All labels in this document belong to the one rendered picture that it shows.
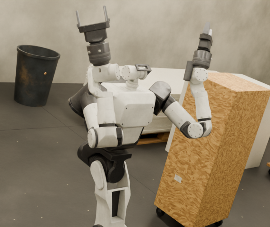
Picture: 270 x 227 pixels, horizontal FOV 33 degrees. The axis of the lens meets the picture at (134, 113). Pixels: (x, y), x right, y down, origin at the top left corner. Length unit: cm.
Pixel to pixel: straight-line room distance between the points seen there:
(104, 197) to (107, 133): 54
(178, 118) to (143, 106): 21
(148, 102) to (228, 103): 127
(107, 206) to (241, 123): 158
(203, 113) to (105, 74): 60
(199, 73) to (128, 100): 37
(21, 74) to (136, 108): 365
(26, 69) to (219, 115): 286
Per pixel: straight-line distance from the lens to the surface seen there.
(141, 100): 214
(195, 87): 230
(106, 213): 232
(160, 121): 535
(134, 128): 218
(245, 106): 350
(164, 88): 231
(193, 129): 221
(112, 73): 182
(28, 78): 563
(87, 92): 202
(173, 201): 378
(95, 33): 183
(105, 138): 182
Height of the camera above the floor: 193
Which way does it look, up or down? 18 degrees down
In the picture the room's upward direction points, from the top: 14 degrees clockwise
